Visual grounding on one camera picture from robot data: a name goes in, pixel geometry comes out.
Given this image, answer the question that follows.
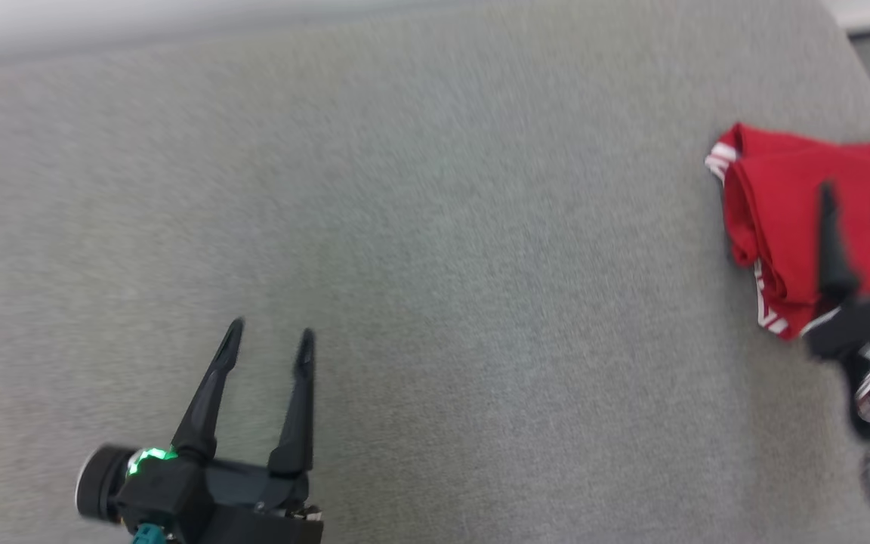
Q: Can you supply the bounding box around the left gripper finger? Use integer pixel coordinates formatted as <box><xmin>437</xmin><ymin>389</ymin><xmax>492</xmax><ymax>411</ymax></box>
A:
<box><xmin>171</xmin><ymin>317</ymin><xmax>245</xmax><ymax>463</ymax></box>
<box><xmin>267</xmin><ymin>327</ymin><xmax>317</xmax><ymax>477</ymax></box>

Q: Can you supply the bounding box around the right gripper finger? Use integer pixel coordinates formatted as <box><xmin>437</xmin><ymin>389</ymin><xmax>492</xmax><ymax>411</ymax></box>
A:
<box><xmin>816</xmin><ymin>180</ymin><xmax>863</xmax><ymax>300</ymax></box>

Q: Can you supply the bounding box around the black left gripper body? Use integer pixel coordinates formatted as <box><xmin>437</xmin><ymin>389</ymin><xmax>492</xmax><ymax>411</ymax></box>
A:
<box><xmin>76</xmin><ymin>444</ymin><xmax>324</xmax><ymax>544</ymax></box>

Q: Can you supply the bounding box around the red basketball jersey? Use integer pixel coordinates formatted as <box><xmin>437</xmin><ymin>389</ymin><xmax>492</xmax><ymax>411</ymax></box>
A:
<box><xmin>705</xmin><ymin>123</ymin><xmax>870</xmax><ymax>341</ymax></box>

